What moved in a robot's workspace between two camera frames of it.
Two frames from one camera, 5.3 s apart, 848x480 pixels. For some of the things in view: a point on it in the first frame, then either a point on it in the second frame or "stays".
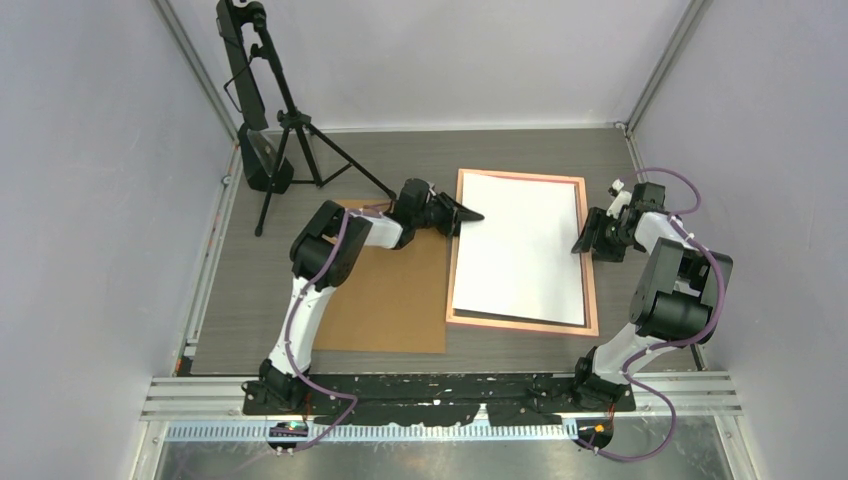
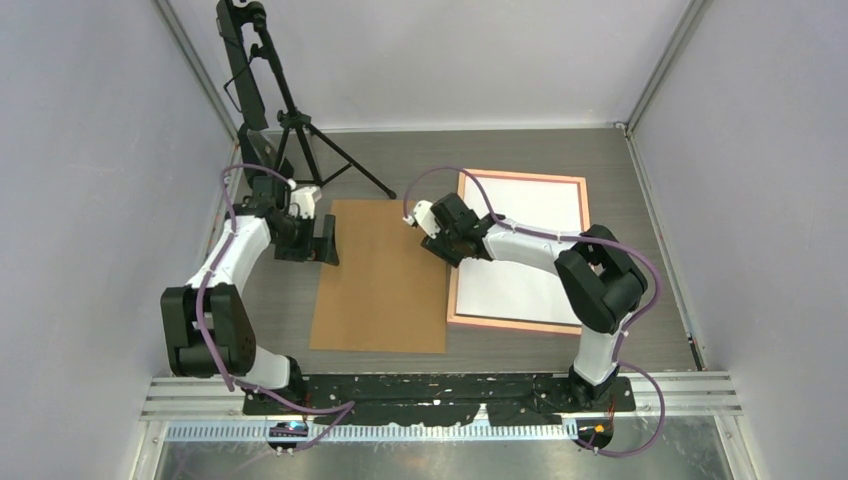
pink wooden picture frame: (464, 316) stays
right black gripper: (598, 220) → (438, 246)
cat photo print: (517, 261) stays
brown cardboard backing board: (393, 300) stays
